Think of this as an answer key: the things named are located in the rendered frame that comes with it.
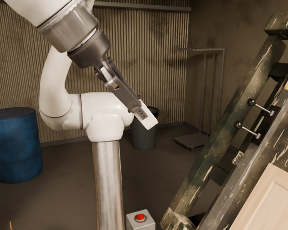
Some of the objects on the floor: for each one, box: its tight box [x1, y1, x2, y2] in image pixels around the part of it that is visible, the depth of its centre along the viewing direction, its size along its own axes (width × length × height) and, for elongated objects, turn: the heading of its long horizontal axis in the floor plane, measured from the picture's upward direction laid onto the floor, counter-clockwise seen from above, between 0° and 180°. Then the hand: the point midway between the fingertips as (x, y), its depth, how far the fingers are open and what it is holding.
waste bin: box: [130, 106, 159, 150], centre depth 436 cm, size 52×52×66 cm
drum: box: [0, 107, 43, 184], centre depth 339 cm, size 61×61×92 cm
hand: (144, 115), depth 54 cm, fingers closed
